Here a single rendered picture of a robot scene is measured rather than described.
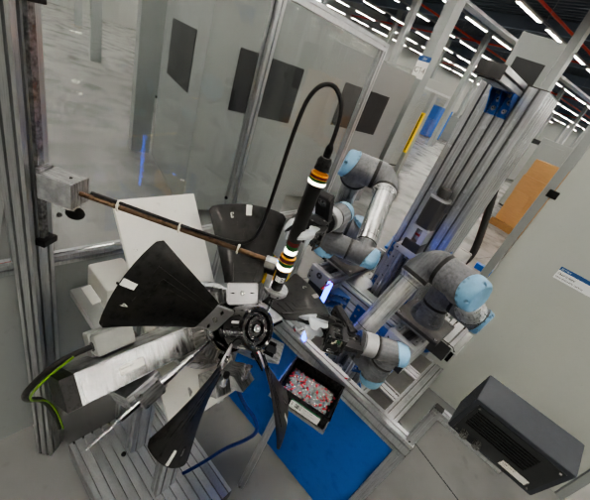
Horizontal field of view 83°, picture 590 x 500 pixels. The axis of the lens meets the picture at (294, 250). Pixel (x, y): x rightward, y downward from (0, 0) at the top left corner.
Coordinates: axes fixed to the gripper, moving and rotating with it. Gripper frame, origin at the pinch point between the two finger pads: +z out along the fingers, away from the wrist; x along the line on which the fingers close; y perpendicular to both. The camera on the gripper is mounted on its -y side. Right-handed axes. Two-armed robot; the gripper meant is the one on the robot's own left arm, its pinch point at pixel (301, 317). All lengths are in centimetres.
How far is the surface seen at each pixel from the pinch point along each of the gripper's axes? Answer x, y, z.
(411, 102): 16, -670, -163
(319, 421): 32.6, 12.4, -18.8
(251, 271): -13.0, 1.1, 19.6
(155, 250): -26, 19, 40
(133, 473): 109, 18, 42
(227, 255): -14.0, -1.0, 27.5
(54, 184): -22, 3, 73
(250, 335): -5.5, 16.8, 14.3
